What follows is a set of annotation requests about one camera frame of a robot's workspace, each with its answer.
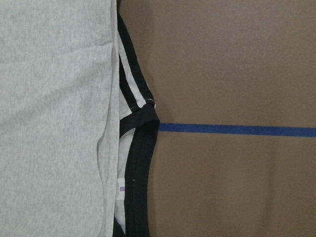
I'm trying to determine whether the white cartoon print t-shirt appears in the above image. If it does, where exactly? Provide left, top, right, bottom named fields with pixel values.
left=0, top=0, right=159, bottom=237

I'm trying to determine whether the blue floor tape strip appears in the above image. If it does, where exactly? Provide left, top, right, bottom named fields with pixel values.
left=159, top=123, right=316, bottom=138

